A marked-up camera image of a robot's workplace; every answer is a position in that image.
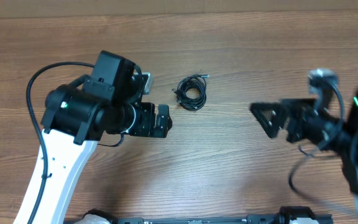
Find thick black USB cable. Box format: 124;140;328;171
172;74;208;112

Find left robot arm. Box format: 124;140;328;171
15;51;172;223

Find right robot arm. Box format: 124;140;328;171
250;85;358;217

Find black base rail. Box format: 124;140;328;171
63;205;334;224

